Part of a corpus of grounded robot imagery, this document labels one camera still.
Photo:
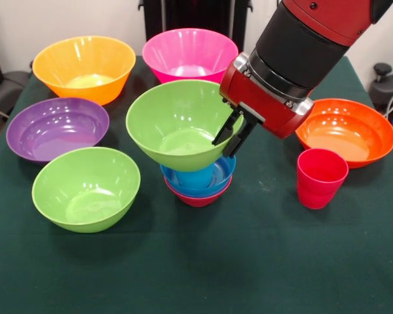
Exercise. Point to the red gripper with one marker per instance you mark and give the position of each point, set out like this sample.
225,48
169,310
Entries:
258,101

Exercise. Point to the small blue plastic bowl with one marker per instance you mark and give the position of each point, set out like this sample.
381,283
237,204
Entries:
224,173

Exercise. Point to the blue plastic cup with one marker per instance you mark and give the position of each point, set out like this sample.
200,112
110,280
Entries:
193,179

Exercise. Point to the light green plastic bowl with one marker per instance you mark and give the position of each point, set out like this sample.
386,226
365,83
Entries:
85,186
170,121

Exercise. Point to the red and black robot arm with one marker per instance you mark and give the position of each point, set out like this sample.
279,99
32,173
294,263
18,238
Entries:
301,45

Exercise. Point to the small red plastic bowl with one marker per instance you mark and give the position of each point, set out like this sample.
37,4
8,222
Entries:
198,201

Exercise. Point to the large pink plastic bowl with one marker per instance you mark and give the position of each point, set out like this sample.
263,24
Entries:
190,49

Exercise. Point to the red plastic cup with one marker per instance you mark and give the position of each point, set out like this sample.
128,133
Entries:
317,189

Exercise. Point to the shallow orange plastic bowl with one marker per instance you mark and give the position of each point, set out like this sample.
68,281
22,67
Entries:
353,137

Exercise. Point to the dark green table cloth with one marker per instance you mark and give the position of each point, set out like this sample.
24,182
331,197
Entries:
196,261

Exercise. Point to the black floor stand base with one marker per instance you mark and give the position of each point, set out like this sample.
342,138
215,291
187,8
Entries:
386,88

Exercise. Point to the large yellow-orange plastic bowl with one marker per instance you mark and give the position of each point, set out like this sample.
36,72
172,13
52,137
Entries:
85,55

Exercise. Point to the shallow purple plastic bowl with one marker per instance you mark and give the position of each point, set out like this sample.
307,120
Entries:
55,127

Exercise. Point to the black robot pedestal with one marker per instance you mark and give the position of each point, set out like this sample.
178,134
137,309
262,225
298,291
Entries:
190,14

